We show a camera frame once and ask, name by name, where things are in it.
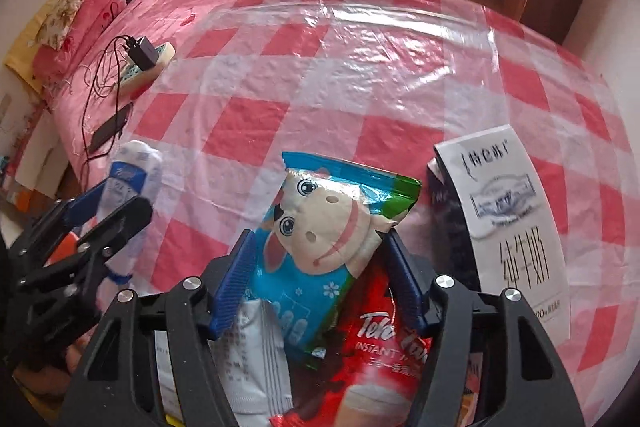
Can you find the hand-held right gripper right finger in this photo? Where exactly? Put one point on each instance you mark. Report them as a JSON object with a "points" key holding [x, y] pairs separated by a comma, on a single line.
{"points": [[407, 292]]}

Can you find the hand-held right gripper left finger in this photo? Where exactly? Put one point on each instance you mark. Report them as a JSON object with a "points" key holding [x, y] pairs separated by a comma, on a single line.
{"points": [[234, 289]]}

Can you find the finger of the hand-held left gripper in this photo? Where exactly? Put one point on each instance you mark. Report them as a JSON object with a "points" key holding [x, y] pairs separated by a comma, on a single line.
{"points": [[120, 219], [85, 204]]}

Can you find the orange bin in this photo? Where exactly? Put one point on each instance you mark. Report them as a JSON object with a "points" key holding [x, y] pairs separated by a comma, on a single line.
{"points": [[65, 252]]}

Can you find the white and blue packet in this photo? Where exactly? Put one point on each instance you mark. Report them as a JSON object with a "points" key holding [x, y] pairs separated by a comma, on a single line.
{"points": [[142, 167]]}

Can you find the cow print snack bag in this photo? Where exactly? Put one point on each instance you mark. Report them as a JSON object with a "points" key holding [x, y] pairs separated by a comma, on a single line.
{"points": [[320, 227]]}

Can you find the person's left hand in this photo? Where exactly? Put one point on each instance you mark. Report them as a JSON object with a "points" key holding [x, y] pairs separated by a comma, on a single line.
{"points": [[45, 379]]}

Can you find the white nightstand red top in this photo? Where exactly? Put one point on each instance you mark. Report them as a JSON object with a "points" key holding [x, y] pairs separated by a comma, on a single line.
{"points": [[40, 162]]}

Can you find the red instant drink packet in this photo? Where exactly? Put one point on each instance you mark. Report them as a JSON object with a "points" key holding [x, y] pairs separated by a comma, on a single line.
{"points": [[380, 357]]}

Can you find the white printed packet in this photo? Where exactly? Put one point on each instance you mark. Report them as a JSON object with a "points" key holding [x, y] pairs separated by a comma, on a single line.
{"points": [[255, 367]]}

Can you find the black power bank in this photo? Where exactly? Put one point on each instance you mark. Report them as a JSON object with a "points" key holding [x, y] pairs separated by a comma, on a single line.
{"points": [[110, 127]]}

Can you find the white yellow wrapper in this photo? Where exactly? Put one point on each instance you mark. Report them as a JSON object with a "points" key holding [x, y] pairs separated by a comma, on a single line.
{"points": [[165, 372]]}

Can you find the white milk carton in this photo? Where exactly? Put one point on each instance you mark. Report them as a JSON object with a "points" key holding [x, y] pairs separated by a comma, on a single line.
{"points": [[515, 227]]}

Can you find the black charger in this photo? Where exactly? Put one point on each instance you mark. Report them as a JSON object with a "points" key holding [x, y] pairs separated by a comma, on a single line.
{"points": [[142, 54]]}

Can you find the white power strip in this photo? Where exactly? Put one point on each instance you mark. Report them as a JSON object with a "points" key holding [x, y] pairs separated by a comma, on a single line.
{"points": [[162, 54]]}

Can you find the pink pillow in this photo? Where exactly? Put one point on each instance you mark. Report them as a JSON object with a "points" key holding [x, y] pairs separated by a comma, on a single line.
{"points": [[95, 14]]}

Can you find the floral pillow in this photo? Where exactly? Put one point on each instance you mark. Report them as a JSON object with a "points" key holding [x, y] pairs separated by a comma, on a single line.
{"points": [[62, 14]]}

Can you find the red checkered plastic tablecloth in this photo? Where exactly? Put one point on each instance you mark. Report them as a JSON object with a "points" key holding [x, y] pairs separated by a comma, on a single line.
{"points": [[350, 72]]}

